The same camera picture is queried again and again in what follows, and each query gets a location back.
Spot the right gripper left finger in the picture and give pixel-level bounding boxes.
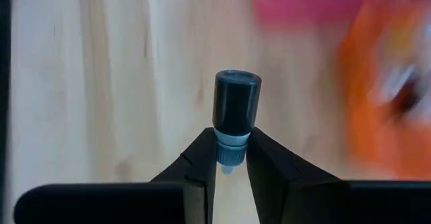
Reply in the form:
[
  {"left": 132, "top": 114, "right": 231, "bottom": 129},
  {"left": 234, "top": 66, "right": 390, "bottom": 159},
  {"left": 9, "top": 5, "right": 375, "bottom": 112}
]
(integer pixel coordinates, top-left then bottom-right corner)
[{"left": 150, "top": 127, "right": 218, "bottom": 224}]

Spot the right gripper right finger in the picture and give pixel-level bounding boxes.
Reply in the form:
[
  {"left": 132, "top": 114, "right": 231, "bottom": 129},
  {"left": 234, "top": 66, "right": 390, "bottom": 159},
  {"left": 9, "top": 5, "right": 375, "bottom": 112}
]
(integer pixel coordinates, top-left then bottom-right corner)
[{"left": 244, "top": 126, "right": 352, "bottom": 224}]

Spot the orange plastic basket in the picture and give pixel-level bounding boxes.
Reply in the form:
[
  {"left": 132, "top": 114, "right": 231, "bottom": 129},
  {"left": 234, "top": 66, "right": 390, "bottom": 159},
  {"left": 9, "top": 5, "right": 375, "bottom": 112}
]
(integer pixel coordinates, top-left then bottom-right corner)
[{"left": 336, "top": 0, "right": 431, "bottom": 181}]

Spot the pink translucent plastic bin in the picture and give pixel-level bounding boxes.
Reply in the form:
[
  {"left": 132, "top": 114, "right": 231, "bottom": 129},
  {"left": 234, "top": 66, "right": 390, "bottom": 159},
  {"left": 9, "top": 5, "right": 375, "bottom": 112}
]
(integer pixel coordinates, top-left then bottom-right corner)
[{"left": 251, "top": 0, "right": 374, "bottom": 28}]

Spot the black aluminium rig frame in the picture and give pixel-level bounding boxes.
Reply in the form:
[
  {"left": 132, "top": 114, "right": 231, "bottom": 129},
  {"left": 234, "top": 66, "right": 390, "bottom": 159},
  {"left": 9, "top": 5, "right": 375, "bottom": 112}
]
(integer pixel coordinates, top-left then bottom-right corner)
[{"left": 0, "top": 0, "right": 12, "bottom": 224}]

